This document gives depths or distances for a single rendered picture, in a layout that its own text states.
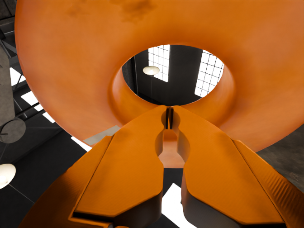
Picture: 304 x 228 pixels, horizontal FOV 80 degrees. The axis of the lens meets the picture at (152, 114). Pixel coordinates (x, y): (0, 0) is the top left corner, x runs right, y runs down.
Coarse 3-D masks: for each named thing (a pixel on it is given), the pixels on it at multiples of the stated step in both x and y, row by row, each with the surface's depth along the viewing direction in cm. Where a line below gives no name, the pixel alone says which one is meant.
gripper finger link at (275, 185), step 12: (240, 144) 8; (252, 156) 8; (252, 168) 7; (264, 168) 7; (264, 180) 7; (276, 180) 7; (288, 180) 7; (276, 192) 6; (288, 192) 6; (300, 192) 6; (276, 204) 6; (288, 204) 6; (300, 204) 6; (288, 216) 5; (300, 216) 5
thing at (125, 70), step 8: (16, 0) 618; (0, 32) 1018; (0, 40) 1028; (8, 40) 1020; (8, 48) 1078; (128, 64) 470; (128, 72) 484; (128, 80) 478; (136, 80) 506; (136, 88) 528
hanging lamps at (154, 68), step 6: (150, 66) 679; (156, 66) 675; (144, 72) 651; (150, 72) 662; (156, 72) 668; (0, 168) 397; (6, 168) 399; (12, 168) 397; (0, 174) 396; (6, 174) 399; (12, 174) 393; (0, 180) 380; (6, 180) 399; (0, 186) 379; (12, 186) 412
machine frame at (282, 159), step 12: (300, 132) 35; (276, 144) 40; (288, 144) 38; (300, 144) 37; (264, 156) 44; (276, 156) 42; (288, 156) 40; (300, 156) 38; (276, 168) 44; (288, 168) 42; (300, 168) 40; (300, 180) 41
